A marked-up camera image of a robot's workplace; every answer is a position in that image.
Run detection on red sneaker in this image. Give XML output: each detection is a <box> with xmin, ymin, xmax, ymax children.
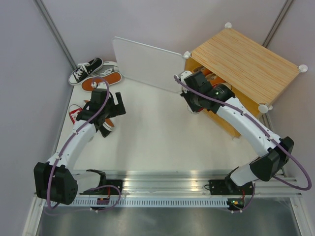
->
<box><xmin>188</xmin><ymin>84</ymin><xmax>235</xmax><ymax>114</ymax></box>
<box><xmin>68</xmin><ymin>104</ymin><xmax>82</xmax><ymax>124</ymax></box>

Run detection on white cabinet door panel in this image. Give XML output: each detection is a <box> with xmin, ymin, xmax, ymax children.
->
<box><xmin>112</xmin><ymin>37</ymin><xmax>186</xmax><ymax>93</ymax></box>

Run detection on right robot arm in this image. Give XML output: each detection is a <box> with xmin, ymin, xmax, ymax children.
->
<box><xmin>174</xmin><ymin>71</ymin><xmax>294</xmax><ymax>194</ymax></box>

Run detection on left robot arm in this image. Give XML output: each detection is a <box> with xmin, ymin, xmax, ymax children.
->
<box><xmin>33</xmin><ymin>88</ymin><xmax>126</xmax><ymax>205</ymax></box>

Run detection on wooden shoe cabinet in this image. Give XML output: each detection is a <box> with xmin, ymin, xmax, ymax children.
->
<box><xmin>182</xmin><ymin>22</ymin><xmax>308</xmax><ymax>138</ymax></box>

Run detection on black sneaker on side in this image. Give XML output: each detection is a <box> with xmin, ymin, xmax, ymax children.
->
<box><xmin>83</xmin><ymin>99</ymin><xmax>116</xmax><ymax>138</ymax></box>

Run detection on overturned grey sneaker orange sole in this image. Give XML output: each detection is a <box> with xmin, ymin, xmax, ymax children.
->
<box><xmin>81</xmin><ymin>72</ymin><xmax>122</xmax><ymax>92</ymax></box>

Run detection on black sneaker white laces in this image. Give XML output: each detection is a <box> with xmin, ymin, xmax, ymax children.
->
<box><xmin>68</xmin><ymin>58</ymin><xmax>103</xmax><ymax>86</ymax></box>

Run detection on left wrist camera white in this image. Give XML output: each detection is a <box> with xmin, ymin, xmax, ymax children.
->
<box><xmin>91</xmin><ymin>82</ymin><xmax>107</xmax><ymax>89</ymax></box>

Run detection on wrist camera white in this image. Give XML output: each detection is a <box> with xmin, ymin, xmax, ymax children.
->
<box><xmin>173</xmin><ymin>70</ymin><xmax>192</xmax><ymax>85</ymax></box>
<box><xmin>91</xmin><ymin>82</ymin><xmax>107</xmax><ymax>89</ymax></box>

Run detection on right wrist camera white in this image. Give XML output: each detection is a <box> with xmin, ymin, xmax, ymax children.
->
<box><xmin>173</xmin><ymin>70</ymin><xmax>192</xmax><ymax>85</ymax></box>

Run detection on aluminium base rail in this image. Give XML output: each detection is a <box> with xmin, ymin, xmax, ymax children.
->
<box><xmin>34</xmin><ymin>169</ymin><xmax>303</xmax><ymax>197</ymax></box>

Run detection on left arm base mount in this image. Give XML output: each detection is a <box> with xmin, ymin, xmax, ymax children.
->
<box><xmin>75</xmin><ymin>169</ymin><xmax>123</xmax><ymax>196</ymax></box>

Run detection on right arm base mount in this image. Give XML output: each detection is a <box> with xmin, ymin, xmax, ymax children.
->
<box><xmin>203</xmin><ymin>179</ymin><xmax>253</xmax><ymax>196</ymax></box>

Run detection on white slotted cable duct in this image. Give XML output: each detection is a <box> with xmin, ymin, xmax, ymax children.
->
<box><xmin>69</xmin><ymin>196</ymin><xmax>229</xmax><ymax>208</ymax></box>

